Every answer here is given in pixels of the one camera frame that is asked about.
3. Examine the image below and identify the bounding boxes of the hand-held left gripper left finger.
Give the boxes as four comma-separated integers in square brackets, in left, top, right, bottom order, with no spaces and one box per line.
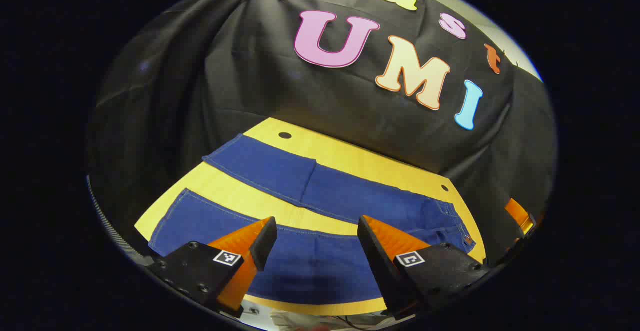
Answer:
[145,216,279,319]

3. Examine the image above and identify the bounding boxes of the blue denim jeans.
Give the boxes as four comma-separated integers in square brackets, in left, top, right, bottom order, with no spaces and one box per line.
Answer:
[148,133,477,306]

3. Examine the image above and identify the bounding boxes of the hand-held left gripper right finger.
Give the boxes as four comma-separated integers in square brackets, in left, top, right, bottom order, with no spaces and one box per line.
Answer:
[357,214,493,321]

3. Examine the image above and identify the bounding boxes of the black backdrop cloth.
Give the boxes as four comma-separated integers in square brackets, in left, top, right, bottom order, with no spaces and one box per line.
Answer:
[86,0,558,267]

